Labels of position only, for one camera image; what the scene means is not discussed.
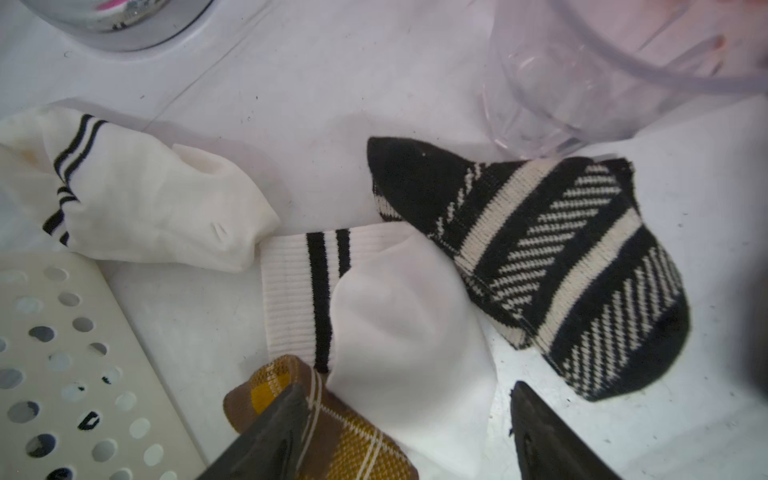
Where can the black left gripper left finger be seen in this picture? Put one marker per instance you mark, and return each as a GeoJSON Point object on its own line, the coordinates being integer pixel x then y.
{"type": "Point", "coordinates": [270, 447]}

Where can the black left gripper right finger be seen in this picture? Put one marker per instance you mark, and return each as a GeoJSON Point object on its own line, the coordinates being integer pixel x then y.
{"type": "Point", "coordinates": [546, 447]}

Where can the brown yellow plaid sock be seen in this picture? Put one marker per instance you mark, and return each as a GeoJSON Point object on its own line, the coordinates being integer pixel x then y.
{"type": "Point", "coordinates": [337, 442]}

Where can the white sock black striped cuff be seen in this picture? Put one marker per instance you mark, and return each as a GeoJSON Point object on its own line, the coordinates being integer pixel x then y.
{"type": "Point", "coordinates": [384, 315]}

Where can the white perforated plastic basket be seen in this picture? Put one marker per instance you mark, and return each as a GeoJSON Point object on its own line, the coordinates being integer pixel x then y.
{"type": "Point", "coordinates": [79, 398]}

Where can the cream sock with black stripes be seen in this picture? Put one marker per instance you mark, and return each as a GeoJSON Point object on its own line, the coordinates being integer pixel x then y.
{"type": "Point", "coordinates": [112, 193]}

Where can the clear plastic cup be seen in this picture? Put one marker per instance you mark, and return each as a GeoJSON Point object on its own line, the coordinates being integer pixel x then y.
{"type": "Point", "coordinates": [561, 75]}

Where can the chrome glass holder stand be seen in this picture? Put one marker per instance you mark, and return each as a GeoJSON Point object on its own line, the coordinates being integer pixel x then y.
{"type": "Point", "coordinates": [120, 25]}

